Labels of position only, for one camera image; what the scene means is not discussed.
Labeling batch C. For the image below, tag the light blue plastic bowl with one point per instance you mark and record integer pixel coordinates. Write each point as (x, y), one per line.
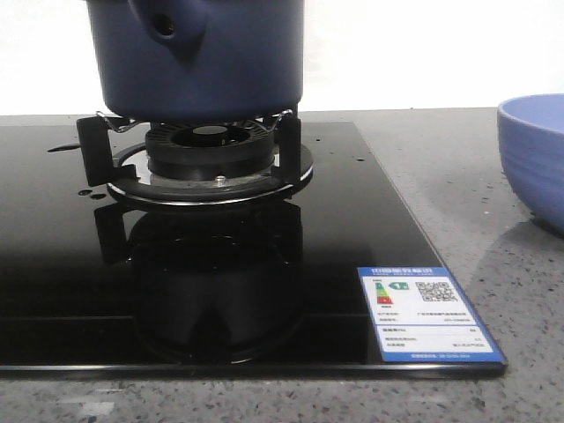
(530, 135)

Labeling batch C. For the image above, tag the black pot support grate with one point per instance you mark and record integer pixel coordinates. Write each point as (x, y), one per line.
(127, 175)

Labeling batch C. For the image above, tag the dark blue cooking pot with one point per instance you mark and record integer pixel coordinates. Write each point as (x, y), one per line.
(198, 61)

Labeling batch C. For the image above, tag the black gas burner head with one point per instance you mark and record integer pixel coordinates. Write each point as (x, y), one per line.
(200, 153)

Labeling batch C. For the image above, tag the blue energy rating label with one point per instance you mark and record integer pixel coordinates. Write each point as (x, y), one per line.
(421, 315)

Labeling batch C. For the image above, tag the black glass gas cooktop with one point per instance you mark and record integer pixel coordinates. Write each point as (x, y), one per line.
(91, 287)

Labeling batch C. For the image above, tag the silver wire pot reducer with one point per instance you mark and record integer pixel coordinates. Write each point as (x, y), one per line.
(119, 124)

